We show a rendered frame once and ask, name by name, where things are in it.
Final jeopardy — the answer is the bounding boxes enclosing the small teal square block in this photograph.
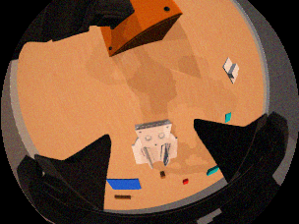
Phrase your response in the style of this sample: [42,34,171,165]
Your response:
[225,112,231,123]

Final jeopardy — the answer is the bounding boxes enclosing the blue flat square plate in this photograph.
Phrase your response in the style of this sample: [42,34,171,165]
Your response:
[106,178,141,191]

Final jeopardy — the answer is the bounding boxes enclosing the teal rectangular block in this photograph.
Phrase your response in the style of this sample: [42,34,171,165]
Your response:
[206,164,219,175]

